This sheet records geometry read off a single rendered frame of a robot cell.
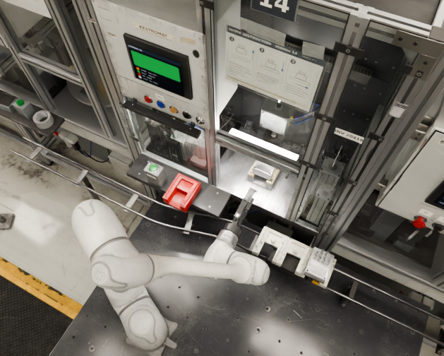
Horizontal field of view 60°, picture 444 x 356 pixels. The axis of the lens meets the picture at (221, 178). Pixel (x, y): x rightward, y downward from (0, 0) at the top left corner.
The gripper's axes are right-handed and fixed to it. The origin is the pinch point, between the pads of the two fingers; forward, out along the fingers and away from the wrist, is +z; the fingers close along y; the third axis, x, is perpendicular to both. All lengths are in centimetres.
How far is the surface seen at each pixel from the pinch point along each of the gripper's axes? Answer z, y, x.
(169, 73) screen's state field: -1, 64, 34
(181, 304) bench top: -52, -33, 10
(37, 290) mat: -79, -99, 114
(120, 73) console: 2, 50, 60
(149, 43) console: 1, 72, 42
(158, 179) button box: -10.5, -1.6, 43.9
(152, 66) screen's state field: -1, 64, 41
